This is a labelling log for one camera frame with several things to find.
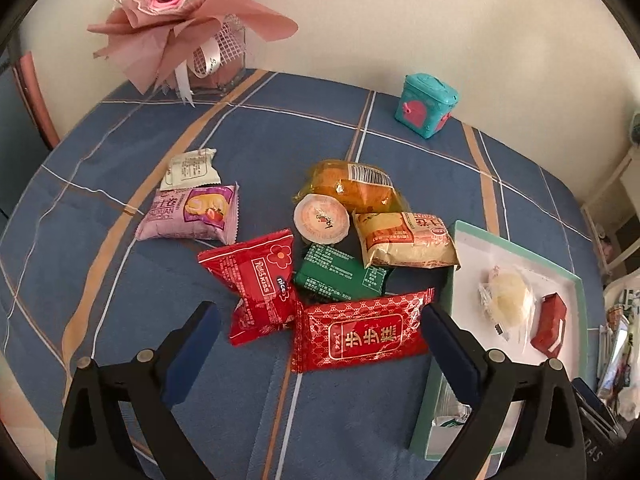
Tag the white shelf unit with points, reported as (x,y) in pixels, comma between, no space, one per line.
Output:
(615,202)

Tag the light green barcode packet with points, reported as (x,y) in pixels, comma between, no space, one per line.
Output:
(449,412)

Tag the purple cake snack packet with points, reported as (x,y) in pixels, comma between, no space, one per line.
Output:
(204,213)

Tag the beige orange bread packet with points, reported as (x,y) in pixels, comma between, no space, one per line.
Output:
(420,241)

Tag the large red snack packet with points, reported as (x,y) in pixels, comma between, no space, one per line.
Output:
(359,332)

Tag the pink paper flower bouquet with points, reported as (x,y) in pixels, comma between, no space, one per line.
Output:
(184,44)

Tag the white snack packet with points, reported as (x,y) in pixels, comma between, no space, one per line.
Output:
(190,170)

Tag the white mochi clear packet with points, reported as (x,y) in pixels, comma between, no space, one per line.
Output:
(508,302)

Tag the dark green snack packet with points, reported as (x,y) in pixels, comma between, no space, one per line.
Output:
(336,275)

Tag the pink chair back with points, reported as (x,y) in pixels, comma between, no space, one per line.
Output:
(25,76)

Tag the red flower snack packet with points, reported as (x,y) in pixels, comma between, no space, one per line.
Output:
(260,272)

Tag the round jelly cup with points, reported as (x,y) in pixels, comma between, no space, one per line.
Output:
(321,219)

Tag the orange cake clear packet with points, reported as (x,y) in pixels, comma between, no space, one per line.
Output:
(358,187)

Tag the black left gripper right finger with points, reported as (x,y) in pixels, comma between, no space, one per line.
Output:
(547,440)

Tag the teal toy box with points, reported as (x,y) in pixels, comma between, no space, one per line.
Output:
(425,104)

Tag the teal rimmed white tray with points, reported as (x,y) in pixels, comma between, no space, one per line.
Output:
(478,251)

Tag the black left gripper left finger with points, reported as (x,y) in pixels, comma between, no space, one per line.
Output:
(94,440)

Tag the blue plaid tablecloth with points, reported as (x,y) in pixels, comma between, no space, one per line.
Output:
(75,283)

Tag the small dark red packet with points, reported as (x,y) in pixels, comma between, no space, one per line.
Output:
(550,332)

